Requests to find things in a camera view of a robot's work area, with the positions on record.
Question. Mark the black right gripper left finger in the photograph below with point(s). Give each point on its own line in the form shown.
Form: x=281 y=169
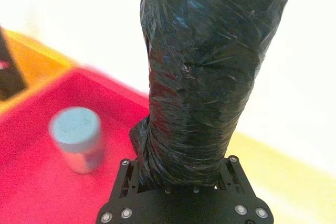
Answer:
x=123 y=182

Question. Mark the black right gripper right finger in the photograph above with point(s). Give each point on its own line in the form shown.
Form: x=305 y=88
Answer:
x=237 y=176

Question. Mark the black plastic bag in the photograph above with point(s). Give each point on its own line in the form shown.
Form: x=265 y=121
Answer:
x=207 y=77

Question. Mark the yellow mat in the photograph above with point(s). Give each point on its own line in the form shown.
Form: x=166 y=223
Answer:
x=288 y=182

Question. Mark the clear jar with blue lid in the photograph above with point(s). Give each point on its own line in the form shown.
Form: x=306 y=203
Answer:
x=77 y=140

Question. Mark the red mat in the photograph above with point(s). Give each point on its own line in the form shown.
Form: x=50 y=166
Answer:
x=52 y=182

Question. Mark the black box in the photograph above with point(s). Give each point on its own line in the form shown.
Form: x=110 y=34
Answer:
x=10 y=72

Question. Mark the white table cloth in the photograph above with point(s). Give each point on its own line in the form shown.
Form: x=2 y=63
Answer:
x=78 y=11

